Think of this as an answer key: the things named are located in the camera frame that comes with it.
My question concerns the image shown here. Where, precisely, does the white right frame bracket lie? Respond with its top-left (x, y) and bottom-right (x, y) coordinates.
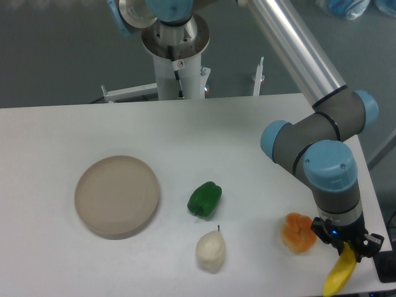
top-left (252, 56), bottom-right (265, 96)

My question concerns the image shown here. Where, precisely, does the yellow banana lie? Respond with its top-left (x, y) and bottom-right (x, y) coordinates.
top-left (322, 243), bottom-right (356, 296)

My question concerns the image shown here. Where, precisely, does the white left frame bracket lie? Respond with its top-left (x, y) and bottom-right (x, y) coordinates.
top-left (101, 83), bottom-right (157, 103)

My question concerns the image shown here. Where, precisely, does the black box at table edge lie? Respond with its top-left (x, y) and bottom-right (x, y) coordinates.
top-left (374, 251), bottom-right (395, 283)

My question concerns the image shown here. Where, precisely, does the white frame bracket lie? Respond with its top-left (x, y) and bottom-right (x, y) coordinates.
top-left (101, 83), bottom-right (157, 103)
top-left (252, 56), bottom-right (265, 96)

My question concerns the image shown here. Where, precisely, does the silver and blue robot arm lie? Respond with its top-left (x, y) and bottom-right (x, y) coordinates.
top-left (108, 1), bottom-right (384, 261)

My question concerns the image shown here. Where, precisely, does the white pear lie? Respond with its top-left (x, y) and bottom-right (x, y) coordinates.
top-left (195, 225), bottom-right (226, 273)

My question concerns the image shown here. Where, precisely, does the green bell pepper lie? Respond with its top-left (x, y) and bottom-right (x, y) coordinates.
top-left (187, 181), bottom-right (222, 217)

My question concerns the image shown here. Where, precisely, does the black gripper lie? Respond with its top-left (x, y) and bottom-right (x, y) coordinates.
top-left (311, 215), bottom-right (384, 262)

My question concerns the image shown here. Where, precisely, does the blue plastic bag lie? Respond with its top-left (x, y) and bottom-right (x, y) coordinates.
top-left (316, 0), bottom-right (395, 20)

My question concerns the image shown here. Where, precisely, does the beige round plate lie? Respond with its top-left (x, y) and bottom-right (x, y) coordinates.
top-left (74, 155), bottom-right (160, 240)

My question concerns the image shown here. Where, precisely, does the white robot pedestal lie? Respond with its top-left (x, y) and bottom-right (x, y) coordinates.
top-left (142, 14), bottom-right (210, 100)

